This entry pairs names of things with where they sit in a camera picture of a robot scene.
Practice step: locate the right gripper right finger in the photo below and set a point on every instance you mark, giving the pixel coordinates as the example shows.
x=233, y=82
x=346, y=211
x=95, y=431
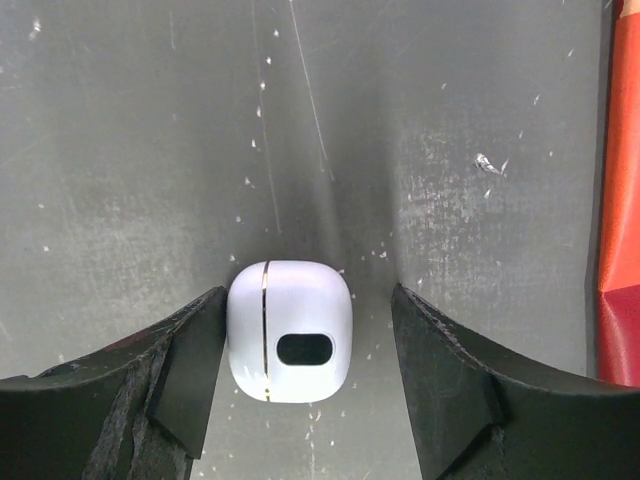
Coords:
x=479, y=410

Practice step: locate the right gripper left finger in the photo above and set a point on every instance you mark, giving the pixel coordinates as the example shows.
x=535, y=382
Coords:
x=138, y=408

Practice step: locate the white earbud charging case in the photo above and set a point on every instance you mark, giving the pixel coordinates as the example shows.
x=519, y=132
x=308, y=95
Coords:
x=289, y=331

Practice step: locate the patterned orange placemat cloth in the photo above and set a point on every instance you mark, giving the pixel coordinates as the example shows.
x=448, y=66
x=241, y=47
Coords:
x=618, y=279

